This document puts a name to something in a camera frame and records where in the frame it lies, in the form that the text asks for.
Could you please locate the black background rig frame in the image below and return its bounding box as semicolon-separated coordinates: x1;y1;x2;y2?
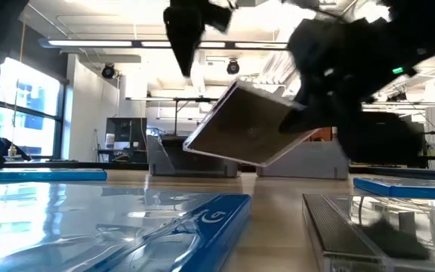
174;97;218;137

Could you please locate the blue plastic jewel case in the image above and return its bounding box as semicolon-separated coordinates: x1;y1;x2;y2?
0;168;108;184
353;176;435;201
0;181;252;272

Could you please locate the orange partition panel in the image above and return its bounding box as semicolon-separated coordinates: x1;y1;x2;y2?
317;127;334;141

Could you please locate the translucent grey plastic bin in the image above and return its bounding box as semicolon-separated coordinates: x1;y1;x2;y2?
255;130;350;181
147;134;240;178

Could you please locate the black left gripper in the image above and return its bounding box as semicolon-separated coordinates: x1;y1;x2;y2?
163;0;237;78

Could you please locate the black round ceiling spotlight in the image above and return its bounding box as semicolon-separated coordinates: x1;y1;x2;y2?
226;59;241;76
100;63;117;80

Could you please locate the black bar with light strips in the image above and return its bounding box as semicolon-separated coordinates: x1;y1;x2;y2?
38;37;290;52

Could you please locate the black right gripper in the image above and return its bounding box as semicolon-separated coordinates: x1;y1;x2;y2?
279;17;392;134

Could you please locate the large glass window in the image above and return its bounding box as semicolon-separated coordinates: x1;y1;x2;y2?
0;56;67;159

